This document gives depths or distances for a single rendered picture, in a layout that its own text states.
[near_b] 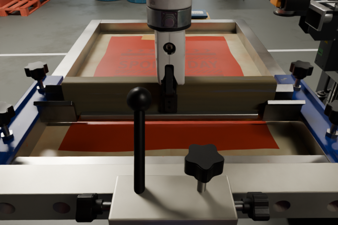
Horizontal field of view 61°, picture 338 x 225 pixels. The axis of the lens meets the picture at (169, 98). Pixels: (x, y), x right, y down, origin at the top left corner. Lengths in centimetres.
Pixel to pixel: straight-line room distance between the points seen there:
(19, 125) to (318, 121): 55
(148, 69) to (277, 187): 54
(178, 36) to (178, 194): 26
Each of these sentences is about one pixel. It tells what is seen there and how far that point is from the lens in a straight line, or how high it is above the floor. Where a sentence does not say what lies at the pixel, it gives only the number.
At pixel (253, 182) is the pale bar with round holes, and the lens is 39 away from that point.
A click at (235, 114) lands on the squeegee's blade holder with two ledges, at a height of 100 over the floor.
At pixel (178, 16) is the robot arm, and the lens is 47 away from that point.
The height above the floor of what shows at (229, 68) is 96.
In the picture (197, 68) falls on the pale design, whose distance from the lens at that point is 83.
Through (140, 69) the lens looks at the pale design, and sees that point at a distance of 83.
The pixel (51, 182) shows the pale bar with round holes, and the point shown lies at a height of 104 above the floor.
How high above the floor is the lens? 132
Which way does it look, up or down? 32 degrees down
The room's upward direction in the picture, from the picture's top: straight up
